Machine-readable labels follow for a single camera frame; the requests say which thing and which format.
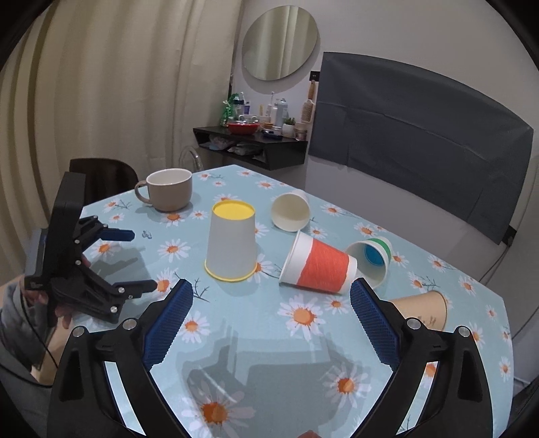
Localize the green banded paper cup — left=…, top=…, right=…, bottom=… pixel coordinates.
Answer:
left=346, top=237, right=393, bottom=290

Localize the dark brown chair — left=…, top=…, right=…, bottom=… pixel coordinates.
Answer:
left=68, top=158, right=139, bottom=198

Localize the yellow bottomed white paper cup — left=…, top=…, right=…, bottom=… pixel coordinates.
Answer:
left=204, top=200, right=258, bottom=282

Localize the plain white paper cup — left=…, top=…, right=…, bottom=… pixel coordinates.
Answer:
left=271, top=189, right=311, bottom=232

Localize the dark grey hanging cloth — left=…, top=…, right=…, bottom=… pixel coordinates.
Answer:
left=307, top=51, right=534, bottom=245

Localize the orange banded paper cup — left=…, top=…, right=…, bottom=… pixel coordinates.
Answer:
left=279, top=230, right=358, bottom=296

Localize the person's left hand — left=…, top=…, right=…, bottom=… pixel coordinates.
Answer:
left=23, top=288, right=73, bottom=330

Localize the beige curtain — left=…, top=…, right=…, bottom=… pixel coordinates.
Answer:
left=0, top=0, right=245, bottom=287

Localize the red bowl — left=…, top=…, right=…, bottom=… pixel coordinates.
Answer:
left=227, top=121, right=261, bottom=135

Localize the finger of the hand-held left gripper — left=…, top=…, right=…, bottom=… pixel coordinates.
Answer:
left=75, top=215, right=136, bottom=258
left=55, top=262, right=159, bottom=325

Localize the beige ceramic mug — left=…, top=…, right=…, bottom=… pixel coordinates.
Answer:
left=134, top=168, right=193, bottom=212

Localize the brown kraft paper cup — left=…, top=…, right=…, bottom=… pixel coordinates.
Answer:
left=385, top=290, right=448, bottom=333

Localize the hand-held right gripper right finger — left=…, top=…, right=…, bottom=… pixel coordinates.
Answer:
left=349, top=277, right=494, bottom=438

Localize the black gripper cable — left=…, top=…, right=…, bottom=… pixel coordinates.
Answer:
left=0, top=290, right=57, bottom=387

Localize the round wall mirror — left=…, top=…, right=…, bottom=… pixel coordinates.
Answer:
left=242, top=0, right=319, bottom=81

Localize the wooden hairbrush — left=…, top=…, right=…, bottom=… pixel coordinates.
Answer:
left=302, top=80, right=316, bottom=124

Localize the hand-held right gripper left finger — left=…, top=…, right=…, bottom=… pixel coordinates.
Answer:
left=48, top=278, right=194, bottom=438

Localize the clear plastic chair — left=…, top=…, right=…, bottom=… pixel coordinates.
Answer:
left=179, top=145, right=205, bottom=173

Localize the blue daisy print tablecloth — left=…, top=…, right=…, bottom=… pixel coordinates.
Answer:
left=63, top=164, right=516, bottom=438

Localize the black wall shelf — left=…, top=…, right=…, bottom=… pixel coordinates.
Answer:
left=193, top=125, right=307, bottom=171

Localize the green ribbon decoration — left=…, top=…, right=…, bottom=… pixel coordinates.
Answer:
left=219, top=94, right=239, bottom=127

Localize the person's left forearm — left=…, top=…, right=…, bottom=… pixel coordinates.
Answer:
left=0, top=280, right=55, bottom=438

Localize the black wall cable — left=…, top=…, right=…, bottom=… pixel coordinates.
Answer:
left=479, top=225, right=517, bottom=284

